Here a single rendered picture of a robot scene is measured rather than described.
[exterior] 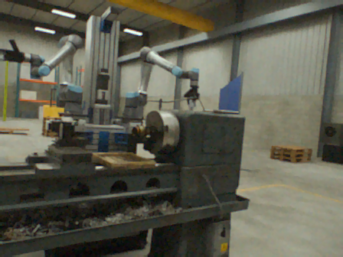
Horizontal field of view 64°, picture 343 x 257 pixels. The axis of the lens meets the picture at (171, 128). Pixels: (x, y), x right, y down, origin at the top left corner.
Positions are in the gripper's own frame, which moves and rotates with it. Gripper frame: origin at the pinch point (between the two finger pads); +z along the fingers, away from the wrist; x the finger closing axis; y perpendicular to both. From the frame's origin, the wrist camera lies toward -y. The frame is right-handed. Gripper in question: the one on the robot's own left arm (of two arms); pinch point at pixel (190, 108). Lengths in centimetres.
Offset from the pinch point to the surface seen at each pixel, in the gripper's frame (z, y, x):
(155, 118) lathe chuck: 10, 25, -50
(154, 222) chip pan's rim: 72, 52, -62
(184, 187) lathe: 56, 43, -33
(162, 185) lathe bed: 54, 37, -48
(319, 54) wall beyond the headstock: -274, -395, 942
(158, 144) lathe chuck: 27, 31, -50
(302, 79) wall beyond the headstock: -177, -456, 937
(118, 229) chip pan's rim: 72, 52, -85
